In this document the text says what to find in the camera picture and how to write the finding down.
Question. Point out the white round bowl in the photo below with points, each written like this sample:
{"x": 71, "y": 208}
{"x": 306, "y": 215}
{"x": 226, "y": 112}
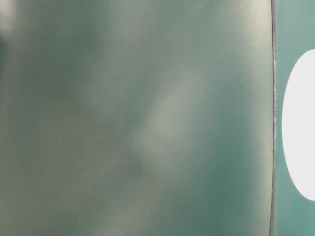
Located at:
{"x": 298, "y": 125}

